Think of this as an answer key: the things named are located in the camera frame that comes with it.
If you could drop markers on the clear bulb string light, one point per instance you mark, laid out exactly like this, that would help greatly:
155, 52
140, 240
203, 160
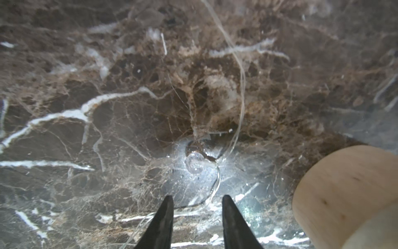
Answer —
199, 157

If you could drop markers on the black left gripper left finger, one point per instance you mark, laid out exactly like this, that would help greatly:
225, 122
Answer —
159, 232

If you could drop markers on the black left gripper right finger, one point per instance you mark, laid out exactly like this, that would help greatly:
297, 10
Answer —
236, 232

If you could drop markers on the green artificial christmas tree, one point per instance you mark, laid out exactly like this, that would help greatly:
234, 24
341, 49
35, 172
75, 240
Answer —
349, 200

